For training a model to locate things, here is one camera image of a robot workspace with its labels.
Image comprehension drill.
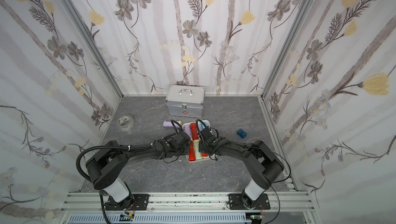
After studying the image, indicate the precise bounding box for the white plastic tray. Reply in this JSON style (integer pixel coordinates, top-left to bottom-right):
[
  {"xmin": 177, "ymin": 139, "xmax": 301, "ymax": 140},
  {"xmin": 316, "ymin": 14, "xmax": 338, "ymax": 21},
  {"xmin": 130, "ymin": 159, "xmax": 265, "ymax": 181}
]
[{"xmin": 182, "ymin": 120, "xmax": 211, "ymax": 163}]

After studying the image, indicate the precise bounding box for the blue flashlight white head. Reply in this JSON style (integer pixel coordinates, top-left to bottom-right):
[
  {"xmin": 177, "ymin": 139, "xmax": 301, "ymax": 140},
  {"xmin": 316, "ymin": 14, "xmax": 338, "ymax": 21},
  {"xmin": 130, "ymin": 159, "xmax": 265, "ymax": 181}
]
[{"xmin": 199, "ymin": 122, "xmax": 206, "ymax": 131}]

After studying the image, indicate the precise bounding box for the purple flashlight yellow rim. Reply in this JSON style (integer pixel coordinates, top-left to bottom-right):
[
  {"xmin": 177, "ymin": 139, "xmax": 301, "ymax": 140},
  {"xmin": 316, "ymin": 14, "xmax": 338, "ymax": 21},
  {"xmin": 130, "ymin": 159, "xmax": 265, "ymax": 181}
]
[{"xmin": 163, "ymin": 120, "xmax": 182, "ymax": 128}]

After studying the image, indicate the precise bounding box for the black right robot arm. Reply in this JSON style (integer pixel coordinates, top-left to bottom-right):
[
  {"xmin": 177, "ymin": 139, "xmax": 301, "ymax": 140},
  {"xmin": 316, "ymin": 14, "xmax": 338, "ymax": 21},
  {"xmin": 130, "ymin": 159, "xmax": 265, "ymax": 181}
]
[{"xmin": 198, "ymin": 128, "xmax": 285, "ymax": 205}]

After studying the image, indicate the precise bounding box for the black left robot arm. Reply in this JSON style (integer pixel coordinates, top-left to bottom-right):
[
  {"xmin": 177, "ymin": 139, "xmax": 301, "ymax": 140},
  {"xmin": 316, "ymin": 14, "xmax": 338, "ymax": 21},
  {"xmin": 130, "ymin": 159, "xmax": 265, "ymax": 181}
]
[{"xmin": 76, "ymin": 131, "xmax": 191, "ymax": 203}]

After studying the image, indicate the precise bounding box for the silver metal first-aid case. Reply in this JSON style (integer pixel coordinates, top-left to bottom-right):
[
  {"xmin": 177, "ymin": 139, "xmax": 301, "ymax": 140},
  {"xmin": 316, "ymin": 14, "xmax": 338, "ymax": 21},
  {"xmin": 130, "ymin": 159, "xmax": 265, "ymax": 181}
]
[{"xmin": 166, "ymin": 85, "xmax": 205, "ymax": 118}]

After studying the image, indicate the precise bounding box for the short red flashlight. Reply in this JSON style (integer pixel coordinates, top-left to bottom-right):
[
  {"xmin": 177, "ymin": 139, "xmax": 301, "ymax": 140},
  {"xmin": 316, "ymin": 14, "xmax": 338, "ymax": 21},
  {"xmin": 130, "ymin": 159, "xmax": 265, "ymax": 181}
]
[{"xmin": 190, "ymin": 123, "xmax": 200, "ymax": 140}]

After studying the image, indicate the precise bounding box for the clear packing tape roll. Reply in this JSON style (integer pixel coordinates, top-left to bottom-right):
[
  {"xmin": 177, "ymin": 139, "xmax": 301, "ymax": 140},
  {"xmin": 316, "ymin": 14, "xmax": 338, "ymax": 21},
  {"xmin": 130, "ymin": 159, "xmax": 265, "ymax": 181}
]
[{"xmin": 117, "ymin": 115, "xmax": 135, "ymax": 131}]

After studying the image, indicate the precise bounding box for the aluminium frame rail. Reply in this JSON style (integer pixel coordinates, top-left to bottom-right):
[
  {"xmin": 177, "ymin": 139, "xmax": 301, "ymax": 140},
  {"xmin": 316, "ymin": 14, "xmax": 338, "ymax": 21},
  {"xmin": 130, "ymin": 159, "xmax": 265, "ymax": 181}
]
[{"xmin": 56, "ymin": 179, "xmax": 320, "ymax": 224}]

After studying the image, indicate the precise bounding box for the small blue block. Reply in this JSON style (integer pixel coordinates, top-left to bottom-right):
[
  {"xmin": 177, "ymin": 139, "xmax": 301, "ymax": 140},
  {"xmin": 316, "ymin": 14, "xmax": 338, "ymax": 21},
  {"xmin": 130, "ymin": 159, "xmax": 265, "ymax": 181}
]
[{"xmin": 237, "ymin": 129, "xmax": 247, "ymax": 138}]

